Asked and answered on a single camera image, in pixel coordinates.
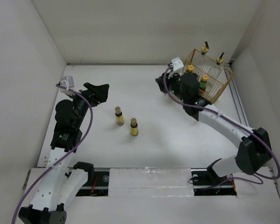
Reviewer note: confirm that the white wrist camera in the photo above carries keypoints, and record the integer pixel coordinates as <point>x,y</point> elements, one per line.
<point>176,66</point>
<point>65,85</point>

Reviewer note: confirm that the black mounting rail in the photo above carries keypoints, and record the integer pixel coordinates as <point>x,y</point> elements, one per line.
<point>152,182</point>

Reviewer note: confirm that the short glass cruet gold spout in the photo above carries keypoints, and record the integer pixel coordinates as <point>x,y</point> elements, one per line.
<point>202,56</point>

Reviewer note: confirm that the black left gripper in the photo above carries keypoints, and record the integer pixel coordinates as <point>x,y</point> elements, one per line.
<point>101,93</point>

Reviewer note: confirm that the small brown bottle cork cap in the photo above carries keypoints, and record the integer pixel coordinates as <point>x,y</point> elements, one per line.
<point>134,127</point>

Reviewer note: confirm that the small brown bottle yellow label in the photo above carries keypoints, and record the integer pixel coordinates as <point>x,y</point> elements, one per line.
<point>119,116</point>

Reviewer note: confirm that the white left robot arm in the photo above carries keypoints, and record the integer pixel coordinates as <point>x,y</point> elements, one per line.
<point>59,185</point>

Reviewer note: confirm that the red sauce bottle green label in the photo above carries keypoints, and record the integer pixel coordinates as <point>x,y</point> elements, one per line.
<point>203,84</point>

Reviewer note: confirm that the tall glass cruet gold spout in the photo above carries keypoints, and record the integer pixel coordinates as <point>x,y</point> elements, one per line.
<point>215,71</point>

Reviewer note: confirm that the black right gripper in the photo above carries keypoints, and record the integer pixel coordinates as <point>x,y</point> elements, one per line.
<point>159,80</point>

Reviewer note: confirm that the red sauce bottle yellow cap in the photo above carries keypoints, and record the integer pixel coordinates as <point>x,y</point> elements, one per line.
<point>190,69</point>

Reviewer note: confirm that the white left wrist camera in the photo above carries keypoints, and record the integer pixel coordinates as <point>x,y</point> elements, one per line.
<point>65,85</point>

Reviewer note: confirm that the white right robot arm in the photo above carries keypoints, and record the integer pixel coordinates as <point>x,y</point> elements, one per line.
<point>253,145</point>

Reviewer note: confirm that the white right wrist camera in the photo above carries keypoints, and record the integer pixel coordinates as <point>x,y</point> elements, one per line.
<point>176,66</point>

